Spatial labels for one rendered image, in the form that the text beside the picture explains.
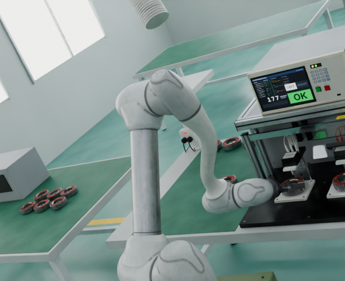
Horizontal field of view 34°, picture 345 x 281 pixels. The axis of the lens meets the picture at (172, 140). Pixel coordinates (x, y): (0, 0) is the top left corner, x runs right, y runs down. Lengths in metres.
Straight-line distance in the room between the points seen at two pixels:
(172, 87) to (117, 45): 7.07
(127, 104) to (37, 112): 5.48
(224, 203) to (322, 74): 0.67
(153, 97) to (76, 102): 6.08
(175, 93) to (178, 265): 0.56
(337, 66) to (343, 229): 0.65
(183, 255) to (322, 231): 0.72
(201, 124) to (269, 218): 0.66
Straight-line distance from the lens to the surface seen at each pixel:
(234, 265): 3.68
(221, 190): 2.23
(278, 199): 2.54
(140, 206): 1.98
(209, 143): 2.03
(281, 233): 2.39
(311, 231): 2.34
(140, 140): 1.98
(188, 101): 1.91
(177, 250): 1.83
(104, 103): 8.39
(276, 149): 2.79
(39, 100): 7.52
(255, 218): 2.49
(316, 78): 2.42
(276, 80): 2.48
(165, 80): 1.88
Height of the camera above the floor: 2.00
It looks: 19 degrees down
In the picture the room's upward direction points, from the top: 24 degrees counter-clockwise
